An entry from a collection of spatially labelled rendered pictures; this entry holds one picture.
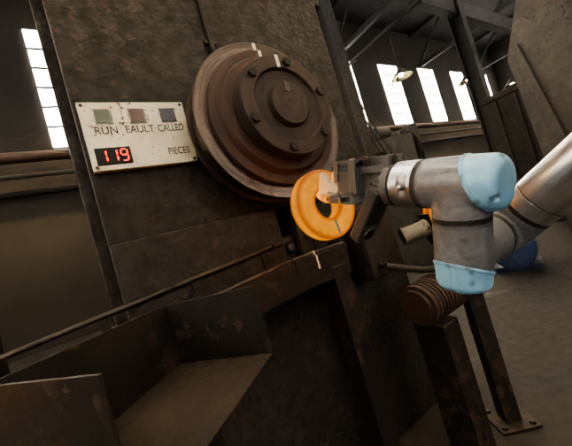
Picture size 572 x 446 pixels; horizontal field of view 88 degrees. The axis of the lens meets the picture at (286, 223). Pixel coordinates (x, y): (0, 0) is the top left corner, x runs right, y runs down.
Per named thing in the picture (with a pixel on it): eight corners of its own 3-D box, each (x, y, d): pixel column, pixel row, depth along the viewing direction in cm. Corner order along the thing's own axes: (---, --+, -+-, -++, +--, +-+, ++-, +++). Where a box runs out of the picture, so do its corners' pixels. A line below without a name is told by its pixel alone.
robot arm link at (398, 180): (437, 203, 48) (407, 213, 44) (412, 203, 52) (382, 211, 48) (435, 157, 47) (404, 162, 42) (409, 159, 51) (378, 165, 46)
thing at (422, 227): (402, 244, 102) (395, 228, 102) (427, 234, 101) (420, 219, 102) (408, 246, 96) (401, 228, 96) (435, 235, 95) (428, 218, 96)
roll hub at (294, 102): (251, 165, 75) (220, 61, 76) (332, 155, 90) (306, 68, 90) (260, 157, 70) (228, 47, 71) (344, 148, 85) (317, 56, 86)
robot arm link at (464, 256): (516, 276, 44) (516, 205, 42) (478, 304, 39) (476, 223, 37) (462, 265, 51) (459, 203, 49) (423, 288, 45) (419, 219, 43)
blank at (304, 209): (279, 183, 63) (286, 179, 60) (329, 167, 71) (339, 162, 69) (306, 250, 63) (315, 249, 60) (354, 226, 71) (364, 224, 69)
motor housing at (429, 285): (441, 454, 91) (390, 286, 92) (475, 413, 102) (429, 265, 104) (486, 478, 80) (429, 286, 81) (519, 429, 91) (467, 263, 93)
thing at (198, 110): (213, 217, 78) (166, 49, 79) (341, 188, 103) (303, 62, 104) (221, 212, 73) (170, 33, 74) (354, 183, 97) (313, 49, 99)
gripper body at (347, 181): (356, 158, 60) (410, 151, 50) (360, 200, 62) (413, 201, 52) (328, 163, 56) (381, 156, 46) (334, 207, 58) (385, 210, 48)
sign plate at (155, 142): (94, 174, 74) (75, 106, 74) (196, 163, 87) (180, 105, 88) (94, 172, 72) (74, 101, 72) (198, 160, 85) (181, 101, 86)
